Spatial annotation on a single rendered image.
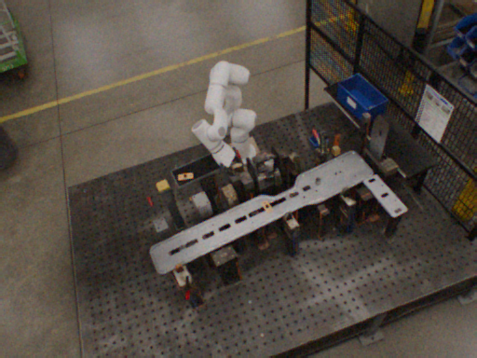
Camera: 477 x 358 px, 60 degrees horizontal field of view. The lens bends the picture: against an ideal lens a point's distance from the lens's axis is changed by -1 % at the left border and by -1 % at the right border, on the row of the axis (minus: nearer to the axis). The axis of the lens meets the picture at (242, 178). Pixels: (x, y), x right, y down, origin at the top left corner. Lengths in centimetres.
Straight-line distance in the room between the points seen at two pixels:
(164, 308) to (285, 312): 70
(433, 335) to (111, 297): 216
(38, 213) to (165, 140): 136
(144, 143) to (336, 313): 265
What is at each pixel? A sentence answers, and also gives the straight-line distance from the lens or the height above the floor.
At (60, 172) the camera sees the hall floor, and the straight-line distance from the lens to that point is 444.
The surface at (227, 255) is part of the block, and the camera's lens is 225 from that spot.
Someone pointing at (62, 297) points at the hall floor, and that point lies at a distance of 370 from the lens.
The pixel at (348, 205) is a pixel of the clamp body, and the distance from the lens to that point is 238.
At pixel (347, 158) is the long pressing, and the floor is 100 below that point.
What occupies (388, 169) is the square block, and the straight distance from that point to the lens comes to 254.
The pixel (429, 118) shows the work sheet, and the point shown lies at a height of 125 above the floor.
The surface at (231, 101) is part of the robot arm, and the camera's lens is 246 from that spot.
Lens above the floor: 304
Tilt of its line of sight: 53 degrees down
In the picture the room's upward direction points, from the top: 10 degrees counter-clockwise
